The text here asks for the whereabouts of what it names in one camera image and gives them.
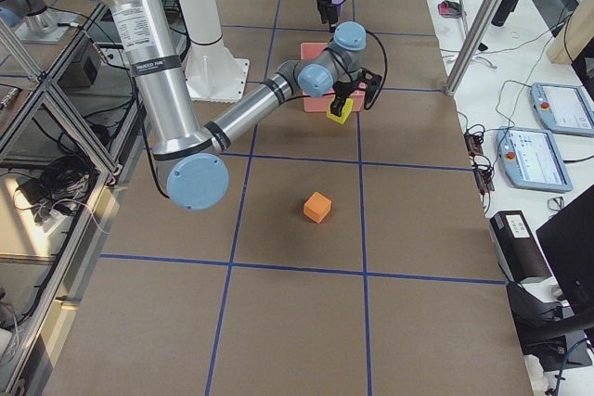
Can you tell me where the white camera stand pillar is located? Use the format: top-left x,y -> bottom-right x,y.
179,0 -> 250,103

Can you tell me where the teach pendant tablet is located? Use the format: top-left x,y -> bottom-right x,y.
497,126 -> 573,193
530,83 -> 593,137

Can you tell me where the black power adapter box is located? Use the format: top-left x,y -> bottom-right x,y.
489,211 -> 552,284

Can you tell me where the orange foam block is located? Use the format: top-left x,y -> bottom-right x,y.
303,191 -> 332,224

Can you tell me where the pink plastic bin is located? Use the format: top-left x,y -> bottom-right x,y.
300,41 -> 368,114

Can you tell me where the yellow foam block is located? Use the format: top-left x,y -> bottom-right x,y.
326,97 -> 354,125

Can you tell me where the far teach pendant tablet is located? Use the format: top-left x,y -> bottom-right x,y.
530,83 -> 593,137

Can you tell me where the aluminium rod on table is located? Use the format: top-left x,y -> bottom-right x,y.
458,0 -> 469,40

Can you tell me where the black monitor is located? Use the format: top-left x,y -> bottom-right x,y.
536,186 -> 594,313

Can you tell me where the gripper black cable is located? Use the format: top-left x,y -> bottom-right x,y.
278,29 -> 389,105

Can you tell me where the grey pink pouch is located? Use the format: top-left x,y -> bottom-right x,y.
437,0 -> 460,19

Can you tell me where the aluminium frame post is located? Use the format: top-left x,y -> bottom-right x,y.
444,0 -> 502,96

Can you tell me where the purple foam block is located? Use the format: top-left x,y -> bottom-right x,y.
331,0 -> 343,16

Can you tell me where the near teach pendant tablet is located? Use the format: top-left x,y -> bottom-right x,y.
497,126 -> 573,193

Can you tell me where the black water bottle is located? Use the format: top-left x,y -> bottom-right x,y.
491,0 -> 519,27

